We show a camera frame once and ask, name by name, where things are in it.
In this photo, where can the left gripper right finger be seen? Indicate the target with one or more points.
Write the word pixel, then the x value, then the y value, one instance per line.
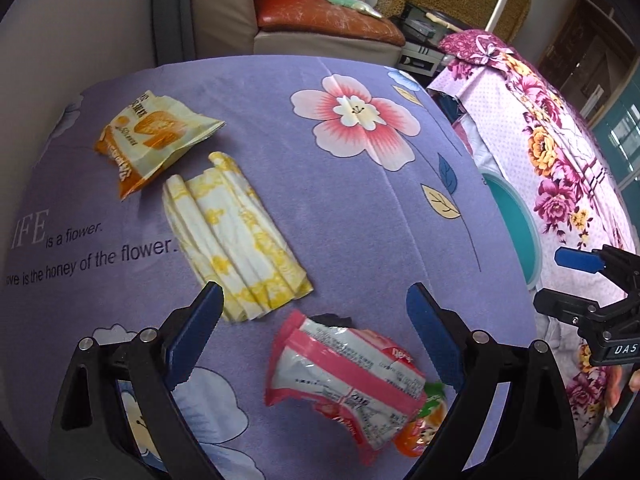
pixel 535 437

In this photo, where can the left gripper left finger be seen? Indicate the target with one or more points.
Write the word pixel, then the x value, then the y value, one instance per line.
pixel 90 436

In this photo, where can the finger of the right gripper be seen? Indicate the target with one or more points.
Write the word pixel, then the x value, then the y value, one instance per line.
pixel 615 264
pixel 568 309

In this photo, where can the pink white snack wrapper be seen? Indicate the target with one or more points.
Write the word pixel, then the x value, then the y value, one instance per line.
pixel 358 378

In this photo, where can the yellow white wrapper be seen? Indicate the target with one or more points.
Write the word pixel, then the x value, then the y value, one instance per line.
pixel 228 237

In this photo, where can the orange cream biscuit packet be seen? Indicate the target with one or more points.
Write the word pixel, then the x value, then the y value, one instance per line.
pixel 149 135

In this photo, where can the teal round trash bin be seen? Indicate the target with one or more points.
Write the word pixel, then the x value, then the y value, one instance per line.
pixel 520 225

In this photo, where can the person's right hand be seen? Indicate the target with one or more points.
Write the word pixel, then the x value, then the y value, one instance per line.
pixel 634 381

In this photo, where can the pink floral bedspread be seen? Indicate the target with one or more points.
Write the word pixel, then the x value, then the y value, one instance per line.
pixel 516 124

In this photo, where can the dark wooden cabinet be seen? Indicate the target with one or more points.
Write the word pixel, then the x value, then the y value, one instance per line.
pixel 589 57

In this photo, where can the black stereo device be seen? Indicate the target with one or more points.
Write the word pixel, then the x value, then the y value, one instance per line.
pixel 423 31

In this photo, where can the purple floral bed sheet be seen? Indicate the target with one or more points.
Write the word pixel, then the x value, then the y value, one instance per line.
pixel 301 185

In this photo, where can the red leather cushion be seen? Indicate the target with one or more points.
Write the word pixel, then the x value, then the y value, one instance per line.
pixel 324 18

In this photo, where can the beige sofa armchair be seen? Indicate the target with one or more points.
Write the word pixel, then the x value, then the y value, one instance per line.
pixel 229 27

